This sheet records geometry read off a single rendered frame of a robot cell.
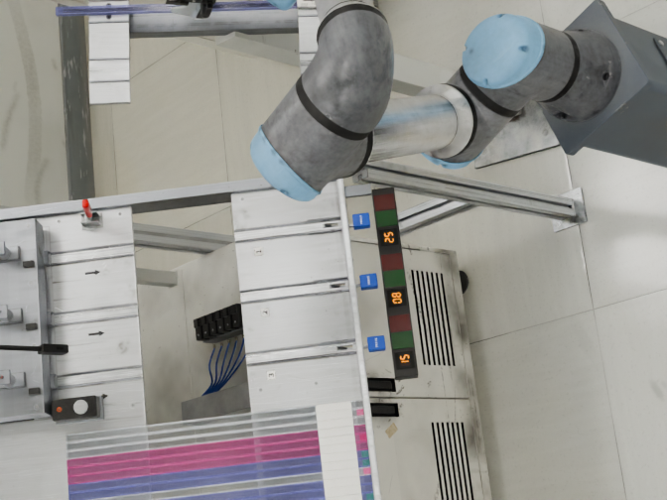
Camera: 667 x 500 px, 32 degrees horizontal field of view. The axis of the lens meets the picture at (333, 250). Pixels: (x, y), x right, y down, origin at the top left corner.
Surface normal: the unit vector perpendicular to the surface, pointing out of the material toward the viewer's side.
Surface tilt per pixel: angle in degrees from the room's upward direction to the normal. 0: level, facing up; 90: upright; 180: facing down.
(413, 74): 90
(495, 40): 8
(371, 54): 74
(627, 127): 90
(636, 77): 0
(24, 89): 90
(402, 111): 92
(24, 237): 45
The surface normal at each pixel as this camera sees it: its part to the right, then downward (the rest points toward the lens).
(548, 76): 0.51, 0.58
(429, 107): 0.58, -0.61
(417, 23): -0.74, -0.10
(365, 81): 0.40, 0.02
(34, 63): 0.67, -0.26
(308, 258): -0.05, -0.25
